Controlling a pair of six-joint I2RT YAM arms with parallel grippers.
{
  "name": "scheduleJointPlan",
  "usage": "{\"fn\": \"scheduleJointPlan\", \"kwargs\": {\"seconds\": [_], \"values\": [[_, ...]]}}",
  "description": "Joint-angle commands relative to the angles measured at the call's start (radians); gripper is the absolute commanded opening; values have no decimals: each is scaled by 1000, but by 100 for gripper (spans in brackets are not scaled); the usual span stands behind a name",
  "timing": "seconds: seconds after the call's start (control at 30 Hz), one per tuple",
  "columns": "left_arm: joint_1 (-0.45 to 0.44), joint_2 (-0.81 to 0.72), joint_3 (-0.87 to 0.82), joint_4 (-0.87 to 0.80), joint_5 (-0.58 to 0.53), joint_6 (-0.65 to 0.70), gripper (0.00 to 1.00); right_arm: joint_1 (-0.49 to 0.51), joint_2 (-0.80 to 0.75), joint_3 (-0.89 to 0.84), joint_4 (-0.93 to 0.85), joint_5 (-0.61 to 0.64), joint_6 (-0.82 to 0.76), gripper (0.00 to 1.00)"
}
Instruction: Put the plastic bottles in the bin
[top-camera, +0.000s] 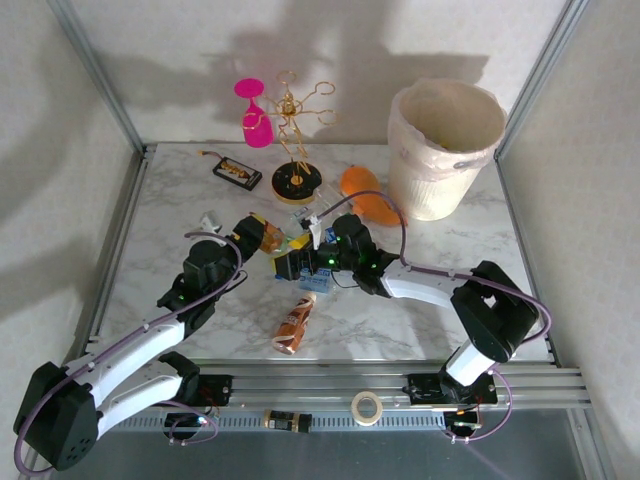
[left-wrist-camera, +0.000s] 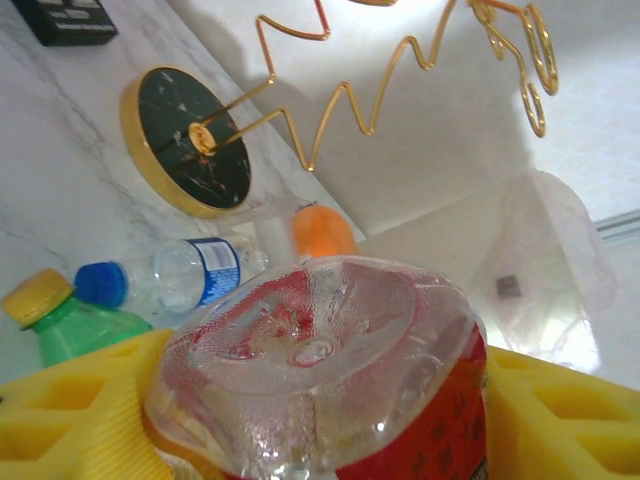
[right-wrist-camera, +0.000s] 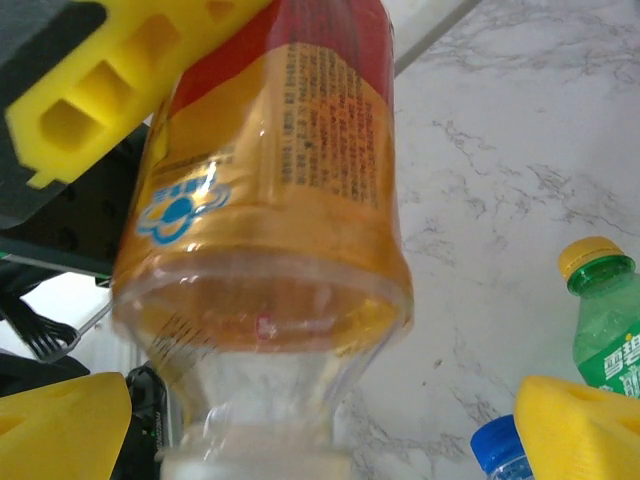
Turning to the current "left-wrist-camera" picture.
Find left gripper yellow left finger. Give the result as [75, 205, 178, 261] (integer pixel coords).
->
[0, 327, 174, 480]

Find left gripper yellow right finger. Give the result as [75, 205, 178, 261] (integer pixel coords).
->
[484, 347, 640, 480]

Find green plastic bottle yellow cap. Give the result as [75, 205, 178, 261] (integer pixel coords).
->
[0, 267, 154, 371]

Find red label tea bottle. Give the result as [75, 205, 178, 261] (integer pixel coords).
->
[142, 254, 491, 480]

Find white ribbed plastic bin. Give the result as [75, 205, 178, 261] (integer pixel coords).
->
[472, 169, 619, 374]

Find translucent bin liner bag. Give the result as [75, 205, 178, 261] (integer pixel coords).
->
[472, 169, 619, 374]

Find clear bottle blue white label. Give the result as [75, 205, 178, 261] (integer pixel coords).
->
[73, 236, 271, 326]

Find orange plastic object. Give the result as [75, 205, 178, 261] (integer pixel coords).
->
[291, 204, 359, 261]

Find black battery pack gold label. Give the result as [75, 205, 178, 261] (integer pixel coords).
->
[12, 0, 120, 48]

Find aluminium frame post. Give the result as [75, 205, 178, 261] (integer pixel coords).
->
[594, 209, 640, 241]

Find gold wire rack black base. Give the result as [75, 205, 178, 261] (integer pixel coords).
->
[119, 0, 560, 220]

